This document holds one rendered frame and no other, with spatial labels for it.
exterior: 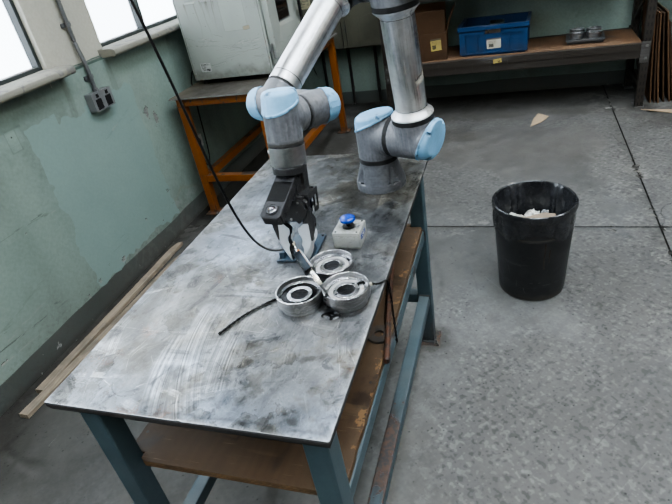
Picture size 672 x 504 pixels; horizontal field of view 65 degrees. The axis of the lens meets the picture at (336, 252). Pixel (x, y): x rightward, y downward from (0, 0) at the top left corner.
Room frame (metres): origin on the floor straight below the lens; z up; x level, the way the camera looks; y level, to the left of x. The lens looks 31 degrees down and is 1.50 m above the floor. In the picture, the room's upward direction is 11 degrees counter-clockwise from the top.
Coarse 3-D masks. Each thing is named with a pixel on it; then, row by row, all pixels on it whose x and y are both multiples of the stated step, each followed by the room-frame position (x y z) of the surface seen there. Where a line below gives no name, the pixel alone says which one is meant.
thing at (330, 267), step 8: (320, 256) 1.09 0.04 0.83; (328, 256) 1.09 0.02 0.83; (336, 256) 1.09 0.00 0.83; (344, 256) 1.08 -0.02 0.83; (352, 256) 1.05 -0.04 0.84; (312, 264) 1.07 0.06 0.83; (328, 264) 1.07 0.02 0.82; (336, 264) 1.07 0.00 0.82; (352, 264) 1.03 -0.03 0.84; (328, 272) 1.02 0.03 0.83; (336, 272) 1.00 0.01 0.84
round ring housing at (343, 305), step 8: (344, 272) 0.99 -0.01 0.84; (352, 272) 0.99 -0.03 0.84; (328, 280) 0.98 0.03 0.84; (336, 280) 0.98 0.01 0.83; (368, 280) 0.94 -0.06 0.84; (328, 288) 0.96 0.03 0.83; (336, 288) 0.95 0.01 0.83; (344, 288) 0.96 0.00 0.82; (352, 288) 0.96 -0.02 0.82; (368, 288) 0.92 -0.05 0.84; (328, 296) 0.91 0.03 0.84; (336, 296) 0.93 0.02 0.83; (344, 296) 0.92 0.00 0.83; (352, 296) 0.92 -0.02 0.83; (360, 296) 0.90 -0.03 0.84; (368, 296) 0.91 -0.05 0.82; (328, 304) 0.91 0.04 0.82; (336, 304) 0.90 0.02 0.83; (344, 304) 0.89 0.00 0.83; (352, 304) 0.89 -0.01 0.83; (360, 304) 0.90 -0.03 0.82; (344, 312) 0.90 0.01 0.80
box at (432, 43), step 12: (420, 12) 4.30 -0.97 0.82; (432, 12) 4.28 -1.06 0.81; (444, 12) 4.61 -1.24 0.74; (420, 24) 4.32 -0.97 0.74; (432, 24) 4.30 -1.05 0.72; (444, 24) 4.28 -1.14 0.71; (420, 36) 4.33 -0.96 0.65; (432, 36) 4.31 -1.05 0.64; (444, 36) 4.28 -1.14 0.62; (420, 48) 4.34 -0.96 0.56; (432, 48) 4.31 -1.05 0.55; (444, 48) 4.29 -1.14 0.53; (432, 60) 4.32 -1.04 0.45
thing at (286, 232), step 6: (288, 222) 1.04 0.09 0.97; (282, 228) 1.02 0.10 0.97; (288, 228) 1.01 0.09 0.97; (282, 234) 1.02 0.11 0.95; (288, 234) 1.01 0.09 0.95; (282, 240) 1.02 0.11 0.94; (288, 240) 1.01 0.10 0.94; (282, 246) 1.02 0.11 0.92; (288, 246) 1.01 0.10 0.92; (288, 252) 1.01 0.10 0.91; (294, 258) 1.02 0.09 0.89
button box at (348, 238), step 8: (344, 224) 1.20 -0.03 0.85; (352, 224) 1.19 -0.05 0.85; (360, 224) 1.19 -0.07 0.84; (336, 232) 1.17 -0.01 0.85; (344, 232) 1.16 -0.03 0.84; (352, 232) 1.16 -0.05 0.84; (360, 232) 1.16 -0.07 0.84; (336, 240) 1.17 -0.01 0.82; (344, 240) 1.16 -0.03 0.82; (352, 240) 1.15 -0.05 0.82; (360, 240) 1.15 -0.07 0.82; (344, 248) 1.16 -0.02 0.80; (352, 248) 1.15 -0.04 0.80; (360, 248) 1.14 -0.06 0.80
